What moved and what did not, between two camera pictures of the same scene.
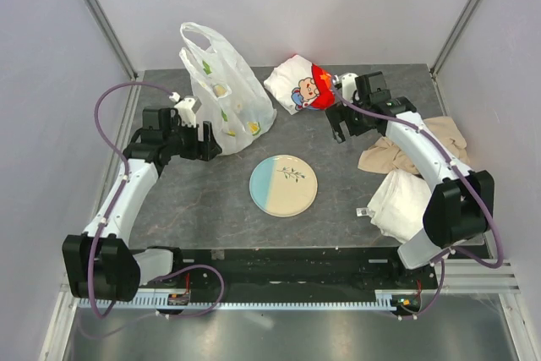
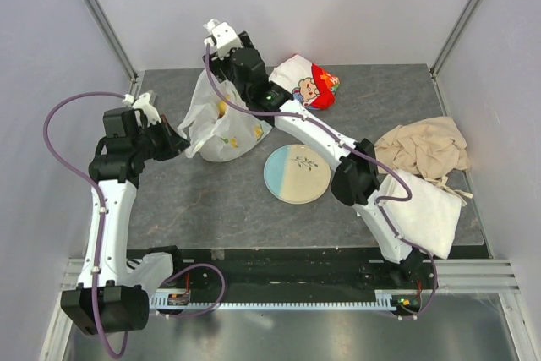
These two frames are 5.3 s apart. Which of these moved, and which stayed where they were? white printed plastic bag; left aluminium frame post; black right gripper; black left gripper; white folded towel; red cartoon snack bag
Moved: black right gripper; black left gripper; white printed plastic bag
Stayed: left aluminium frame post; white folded towel; red cartoon snack bag
